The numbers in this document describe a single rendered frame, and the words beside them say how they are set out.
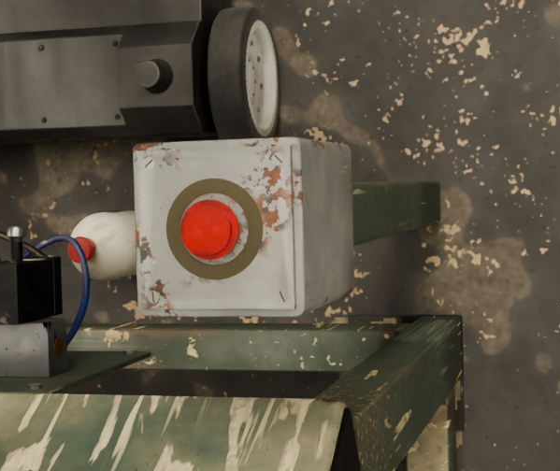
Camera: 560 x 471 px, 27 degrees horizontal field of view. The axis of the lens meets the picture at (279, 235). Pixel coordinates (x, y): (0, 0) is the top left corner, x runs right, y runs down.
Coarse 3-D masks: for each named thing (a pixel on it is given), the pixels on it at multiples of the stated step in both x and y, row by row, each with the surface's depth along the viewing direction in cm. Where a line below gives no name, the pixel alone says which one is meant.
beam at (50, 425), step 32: (0, 416) 94; (32, 416) 94; (64, 416) 93; (96, 416) 92; (128, 416) 92; (160, 416) 91; (192, 416) 90; (224, 416) 90; (256, 416) 89; (288, 416) 89; (320, 416) 88; (0, 448) 91; (32, 448) 90; (64, 448) 90; (96, 448) 89; (128, 448) 89; (160, 448) 88; (192, 448) 87; (224, 448) 87; (256, 448) 86; (288, 448) 86; (320, 448) 85; (352, 448) 90
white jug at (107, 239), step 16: (80, 224) 166; (96, 224) 165; (112, 224) 165; (128, 224) 168; (80, 240) 160; (96, 240) 163; (112, 240) 164; (128, 240) 166; (96, 256) 163; (112, 256) 164; (128, 256) 166; (96, 272) 165; (112, 272) 166; (128, 272) 170
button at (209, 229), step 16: (192, 208) 78; (208, 208) 77; (224, 208) 77; (192, 224) 77; (208, 224) 77; (224, 224) 77; (192, 240) 77; (208, 240) 77; (224, 240) 77; (208, 256) 77
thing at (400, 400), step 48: (96, 336) 163; (144, 336) 161; (192, 336) 159; (240, 336) 157; (288, 336) 156; (336, 336) 154; (384, 336) 152; (432, 336) 145; (336, 384) 112; (384, 384) 111; (432, 384) 137; (384, 432) 107; (432, 432) 151
